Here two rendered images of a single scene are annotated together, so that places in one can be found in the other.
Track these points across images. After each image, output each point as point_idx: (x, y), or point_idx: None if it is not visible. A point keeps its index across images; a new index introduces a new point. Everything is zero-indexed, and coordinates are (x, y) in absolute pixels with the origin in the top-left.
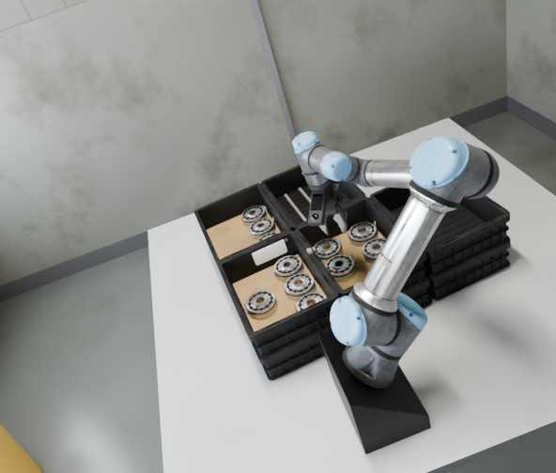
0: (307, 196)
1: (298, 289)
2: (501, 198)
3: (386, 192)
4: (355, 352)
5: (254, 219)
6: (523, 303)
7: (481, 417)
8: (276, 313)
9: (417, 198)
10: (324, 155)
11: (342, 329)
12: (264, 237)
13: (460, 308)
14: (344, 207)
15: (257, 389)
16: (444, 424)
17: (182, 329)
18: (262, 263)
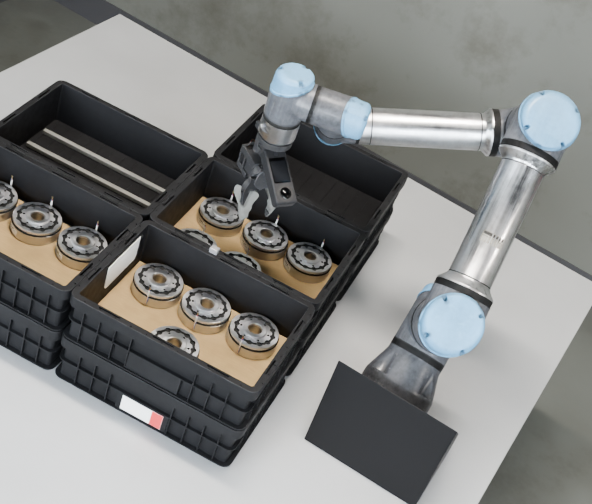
0: (61, 158)
1: (215, 314)
2: None
3: (228, 149)
4: (405, 373)
5: (8, 206)
6: (421, 286)
7: (480, 422)
8: (201, 359)
9: (531, 162)
10: (345, 102)
11: (454, 336)
12: (68, 239)
13: (366, 305)
14: (193, 176)
15: (212, 486)
16: (456, 443)
17: None
18: (110, 283)
